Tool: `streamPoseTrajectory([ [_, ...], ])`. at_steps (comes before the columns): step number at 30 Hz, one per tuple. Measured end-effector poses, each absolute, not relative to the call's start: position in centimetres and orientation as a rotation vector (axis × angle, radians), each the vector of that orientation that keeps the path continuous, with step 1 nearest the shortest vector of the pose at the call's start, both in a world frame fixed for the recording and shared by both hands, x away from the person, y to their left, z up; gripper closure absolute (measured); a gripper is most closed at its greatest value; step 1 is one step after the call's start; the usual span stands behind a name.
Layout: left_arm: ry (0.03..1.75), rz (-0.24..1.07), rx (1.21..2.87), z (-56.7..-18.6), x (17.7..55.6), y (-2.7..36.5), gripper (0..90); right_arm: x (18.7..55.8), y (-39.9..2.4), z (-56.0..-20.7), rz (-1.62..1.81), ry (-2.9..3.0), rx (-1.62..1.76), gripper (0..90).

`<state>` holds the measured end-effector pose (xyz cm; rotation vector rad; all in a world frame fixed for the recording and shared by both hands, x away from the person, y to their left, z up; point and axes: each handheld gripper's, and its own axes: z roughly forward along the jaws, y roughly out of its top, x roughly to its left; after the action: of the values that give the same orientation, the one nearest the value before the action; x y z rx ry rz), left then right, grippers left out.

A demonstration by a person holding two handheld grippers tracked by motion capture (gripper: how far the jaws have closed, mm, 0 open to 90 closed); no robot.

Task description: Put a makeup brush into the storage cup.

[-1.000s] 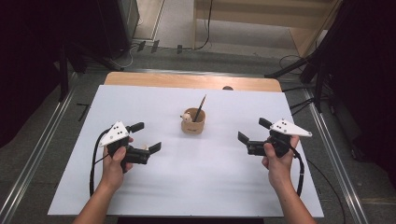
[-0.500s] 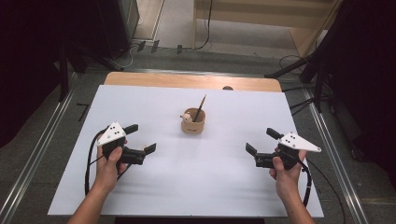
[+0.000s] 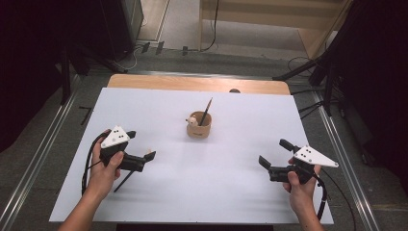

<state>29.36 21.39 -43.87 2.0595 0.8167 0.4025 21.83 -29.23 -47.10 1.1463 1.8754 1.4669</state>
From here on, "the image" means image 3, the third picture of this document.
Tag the dark curtain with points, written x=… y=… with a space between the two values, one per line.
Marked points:
x=25 y=64
x=378 y=80

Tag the metal floor rail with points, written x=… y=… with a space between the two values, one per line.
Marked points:
x=354 y=186
x=37 y=160

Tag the person's left hand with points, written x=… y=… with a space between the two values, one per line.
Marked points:
x=104 y=176

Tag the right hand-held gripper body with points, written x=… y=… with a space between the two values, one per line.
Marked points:
x=316 y=158

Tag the tan pen holder with figurine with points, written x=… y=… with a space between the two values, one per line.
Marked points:
x=198 y=131

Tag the black stand pole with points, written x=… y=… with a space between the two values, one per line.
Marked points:
x=65 y=80

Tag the black tripod stand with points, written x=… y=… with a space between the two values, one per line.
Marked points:
x=328 y=86

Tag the dark round table grommet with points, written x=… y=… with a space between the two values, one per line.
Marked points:
x=234 y=90

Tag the wooden table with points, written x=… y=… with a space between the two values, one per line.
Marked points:
x=192 y=84

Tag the person's right hand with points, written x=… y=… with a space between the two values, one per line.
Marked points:
x=301 y=195

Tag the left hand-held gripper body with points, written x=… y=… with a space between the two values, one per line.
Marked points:
x=115 y=137

